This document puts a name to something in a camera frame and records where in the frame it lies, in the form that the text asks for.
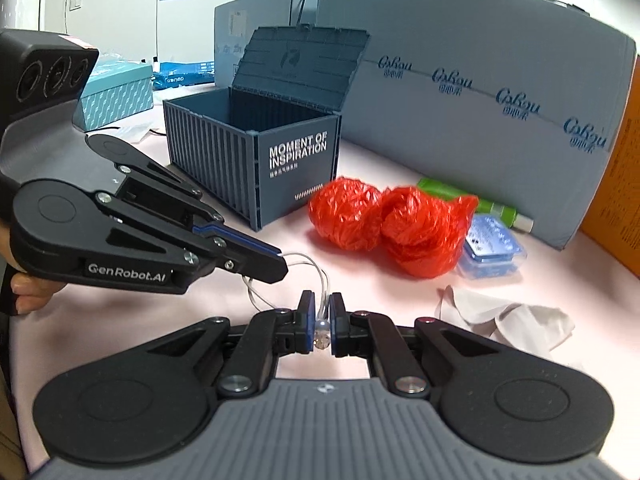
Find white earphone cable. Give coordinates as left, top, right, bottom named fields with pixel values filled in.
left=242, top=251, right=334, bottom=352

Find blue packet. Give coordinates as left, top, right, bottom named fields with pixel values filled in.
left=152, top=61, right=216, bottom=92

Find light grey cloth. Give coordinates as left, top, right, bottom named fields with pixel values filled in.
left=437, top=285, right=576, bottom=361

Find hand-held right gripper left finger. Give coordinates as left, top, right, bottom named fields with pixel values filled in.
left=145, top=290, right=316, bottom=397

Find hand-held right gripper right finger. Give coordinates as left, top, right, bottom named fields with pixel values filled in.
left=330, top=292, right=501, bottom=397

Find teal tissue box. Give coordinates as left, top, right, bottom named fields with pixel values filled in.
left=74, top=57, right=154, bottom=131

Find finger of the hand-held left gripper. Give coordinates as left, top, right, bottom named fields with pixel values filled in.
left=97, top=194, right=290, bottom=284
left=115, top=156, right=224, bottom=227

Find white plastic wrap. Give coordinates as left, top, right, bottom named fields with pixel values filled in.
left=117, top=120, right=168, bottom=142

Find person's left hand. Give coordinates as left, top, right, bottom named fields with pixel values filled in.
left=11, top=270, right=67, bottom=315

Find red plastic bag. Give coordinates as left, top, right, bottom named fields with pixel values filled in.
left=307, top=176, right=385, bottom=252
left=380, top=186, right=480, bottom=280

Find orange cardboard box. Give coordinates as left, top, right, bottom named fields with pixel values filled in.
left=580, top=105, right=640, bottom=281

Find green tube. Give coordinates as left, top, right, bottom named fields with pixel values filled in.
left=417, top=177, right=535, bottom=233

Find dark blue container storage box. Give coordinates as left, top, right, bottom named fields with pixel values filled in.
left=162, top=25, right=372, bottom=232

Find clear plastic case blue contents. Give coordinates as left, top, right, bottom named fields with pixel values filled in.
left=459, top=212, right=529, bottom=280

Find large light blue cardboard box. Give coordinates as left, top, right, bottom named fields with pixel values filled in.
left=315, top=0, right=638, bottom=251

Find black hanging cable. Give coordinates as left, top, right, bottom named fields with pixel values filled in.
left=299, top=0, right=322, bottom=27

